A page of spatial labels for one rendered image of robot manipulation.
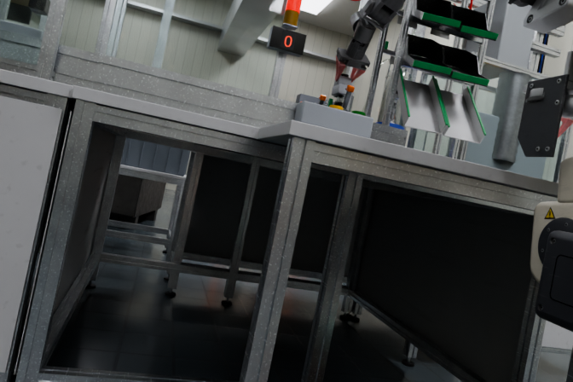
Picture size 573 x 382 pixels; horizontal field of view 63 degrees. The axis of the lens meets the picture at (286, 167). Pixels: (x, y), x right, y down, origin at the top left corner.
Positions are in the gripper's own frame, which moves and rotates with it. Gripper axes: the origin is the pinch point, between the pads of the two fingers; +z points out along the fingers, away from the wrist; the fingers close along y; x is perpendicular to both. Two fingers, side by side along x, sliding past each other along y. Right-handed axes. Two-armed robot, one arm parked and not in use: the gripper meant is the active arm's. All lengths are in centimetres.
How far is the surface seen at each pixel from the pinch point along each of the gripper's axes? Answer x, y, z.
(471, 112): 1.2, -49.4, 0.0
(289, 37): -14.9, 18.3, -3.6
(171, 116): 36, 52, 4
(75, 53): 21, 78, 0
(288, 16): -19.6, 19.7, -8.7
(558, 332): 18, -158, 100
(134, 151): -123, 68, 143
